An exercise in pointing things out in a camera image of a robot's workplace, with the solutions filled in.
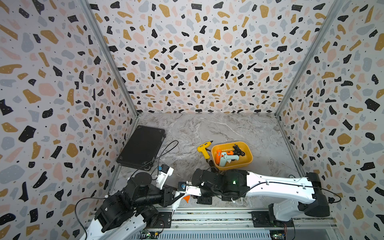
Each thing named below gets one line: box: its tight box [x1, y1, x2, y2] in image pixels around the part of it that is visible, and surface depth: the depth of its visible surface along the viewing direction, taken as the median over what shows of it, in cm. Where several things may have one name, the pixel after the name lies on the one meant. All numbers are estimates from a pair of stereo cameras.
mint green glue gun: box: [219, 152, 240, 167], surface depth 94 cm
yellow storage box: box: [211, 141, 254, 171], surface depth 96 cm
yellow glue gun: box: [197, 140, 214, 160], surface depth 101 cm
